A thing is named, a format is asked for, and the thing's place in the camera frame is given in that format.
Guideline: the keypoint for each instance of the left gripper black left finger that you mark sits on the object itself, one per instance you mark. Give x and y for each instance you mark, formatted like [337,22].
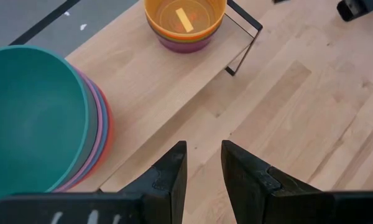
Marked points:
[161,202]

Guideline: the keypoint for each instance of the small yellow translucent bowl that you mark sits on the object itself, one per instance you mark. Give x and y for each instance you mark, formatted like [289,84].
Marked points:
[205,18]

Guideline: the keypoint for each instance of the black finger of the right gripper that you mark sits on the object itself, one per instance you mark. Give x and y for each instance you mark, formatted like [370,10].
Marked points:
[354,9]

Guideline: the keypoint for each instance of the large pink plastic bowl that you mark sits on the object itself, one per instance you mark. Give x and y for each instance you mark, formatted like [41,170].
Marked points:
[99,127]

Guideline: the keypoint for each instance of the wooden shelf with black legs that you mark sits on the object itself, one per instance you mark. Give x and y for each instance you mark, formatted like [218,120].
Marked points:
[149,81]

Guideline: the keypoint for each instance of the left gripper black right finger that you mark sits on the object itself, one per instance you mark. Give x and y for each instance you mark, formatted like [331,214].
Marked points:
[267,202]

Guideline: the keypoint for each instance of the large teal plastic bowl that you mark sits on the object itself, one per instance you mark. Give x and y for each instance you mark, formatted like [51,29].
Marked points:
[34,124]

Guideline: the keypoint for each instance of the large blue plastic bowl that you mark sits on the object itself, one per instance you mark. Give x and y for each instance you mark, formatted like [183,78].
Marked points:
[105,127]

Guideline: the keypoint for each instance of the large red plastic bowl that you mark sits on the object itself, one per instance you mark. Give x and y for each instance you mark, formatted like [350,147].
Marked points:
[110,127]

